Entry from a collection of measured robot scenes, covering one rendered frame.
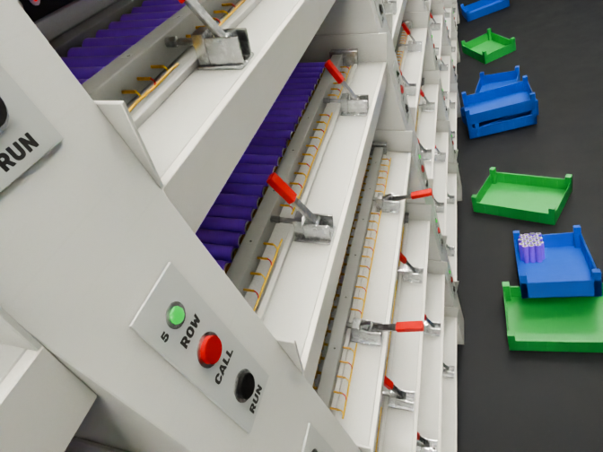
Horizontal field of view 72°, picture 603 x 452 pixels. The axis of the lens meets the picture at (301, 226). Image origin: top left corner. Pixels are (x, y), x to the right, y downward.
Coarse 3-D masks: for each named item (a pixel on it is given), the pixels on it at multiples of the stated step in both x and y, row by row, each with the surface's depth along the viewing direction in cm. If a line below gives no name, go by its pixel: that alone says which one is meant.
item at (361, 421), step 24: (384, 144) 85; (408, 144) 85; (384, 168) 84; (408, 168) 83; (384, 216) 74; (384, 240) 69; (384, 264) 66; (360, 288) 63; (384, 288) 63; (360, 312) 60; (384, 312) 60; (384, 336) 57; (360, 360) 55; (384, 360) 54; (360, 384) 52; (360, 408) 50; (360, 432) 48
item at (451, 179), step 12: (456, 168) 167; (456, 180) 166; (456, 192) 161; (456, 204) 156; (456, 216) 152; (456, 228) 148; (456, 240) 143; (456, 252) 140; (456, 264) 136; (456, 276) 133; (456, 288) 127
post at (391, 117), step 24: (336, 0) 70; (360, 0) 69; (336, 24) 72; (360, 24) 71; (384, 24) 76; (384, 96) 80; (384, 120) 83; (408, 120) 87; (408, 192) 94; (432, 216) 101; (432, 240) 103
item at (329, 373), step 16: (368, 176) 79; (368, 192) 75; (384, 192) 77; (368, 208) 72; (368, 224) 71; (352, 256) 65; (368, 256) 66; (352, 272) 63; (352, 288) 60; (352, 304) 60; (336, 320) 57; (336, 336) 55; (336, 352) 53; (336, 368) 52; (352, 368) 53; (320, 384) 51
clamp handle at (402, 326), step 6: (372, 324) 55; (384, 324) 55; (390, 324) 55; (396, 324) 54; (402, 324) 54; (408, 324) 53; (414, 324) 53; (420, 324) 52; (372, 330) 55; (378, 330) 55; (384, 330) 54; (390, 330) 54; (396, 330) 54; (402, 330) 53; (408, 330) 53; (414, 330) 53; (420, 330) 52
